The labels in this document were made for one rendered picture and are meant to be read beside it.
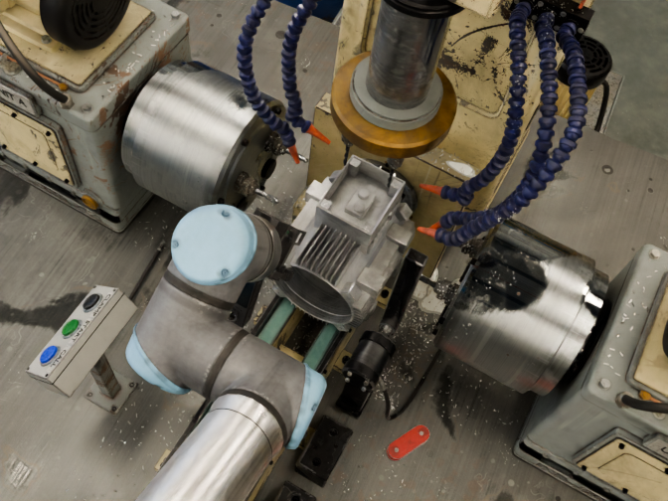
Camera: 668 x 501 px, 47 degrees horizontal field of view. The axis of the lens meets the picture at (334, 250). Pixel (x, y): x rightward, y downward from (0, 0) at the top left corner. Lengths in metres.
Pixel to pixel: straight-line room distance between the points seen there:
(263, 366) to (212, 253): 0.14
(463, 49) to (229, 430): 0.73
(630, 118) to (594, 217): 1.39
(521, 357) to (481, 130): 0.40
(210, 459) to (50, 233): 0.93
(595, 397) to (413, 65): 0.53
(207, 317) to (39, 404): 0.65
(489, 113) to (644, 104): 1.89
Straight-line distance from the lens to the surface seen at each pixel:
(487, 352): 1.21
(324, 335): 1.35
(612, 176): 1.83
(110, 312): 1.20
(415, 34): 0.95
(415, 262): 1.05
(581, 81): 1.02
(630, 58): 3.32
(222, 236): 0.85
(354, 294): 1.20
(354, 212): 1.22
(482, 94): 1.30
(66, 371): 1.18
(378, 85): 1.04
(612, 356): 1.19
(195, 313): 0.87
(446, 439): 1.45
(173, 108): 1.29
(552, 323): 1.18
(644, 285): 1.26
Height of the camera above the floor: 2.16
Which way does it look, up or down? 61 degrees down
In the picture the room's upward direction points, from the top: 11 degrees clockwise
